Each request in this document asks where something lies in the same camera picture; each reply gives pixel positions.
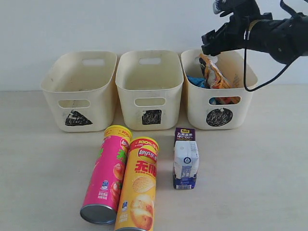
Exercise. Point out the white milk carton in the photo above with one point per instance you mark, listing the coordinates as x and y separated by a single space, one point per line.
185 165

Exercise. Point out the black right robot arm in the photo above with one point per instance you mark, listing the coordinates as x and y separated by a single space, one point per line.
284 40

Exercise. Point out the cream bin triangle mark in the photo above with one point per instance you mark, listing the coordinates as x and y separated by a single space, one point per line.
81 92

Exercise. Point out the yellow chips can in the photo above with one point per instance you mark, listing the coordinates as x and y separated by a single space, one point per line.
136 206

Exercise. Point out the orange chips bag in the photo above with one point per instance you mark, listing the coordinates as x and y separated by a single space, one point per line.
214 79

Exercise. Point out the blue snack bag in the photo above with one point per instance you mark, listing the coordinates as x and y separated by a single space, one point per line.
199 82

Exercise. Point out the cream bin circle mark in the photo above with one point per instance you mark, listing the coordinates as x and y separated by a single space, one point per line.
210 109

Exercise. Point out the purple juice carton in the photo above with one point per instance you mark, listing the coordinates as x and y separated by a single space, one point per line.
185 134

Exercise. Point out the pink chips can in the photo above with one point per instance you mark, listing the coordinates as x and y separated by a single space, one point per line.
102 197

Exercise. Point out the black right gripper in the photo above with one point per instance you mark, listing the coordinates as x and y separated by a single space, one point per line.
230 36

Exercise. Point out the cream bin square mark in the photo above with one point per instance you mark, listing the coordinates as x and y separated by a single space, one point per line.
149 85

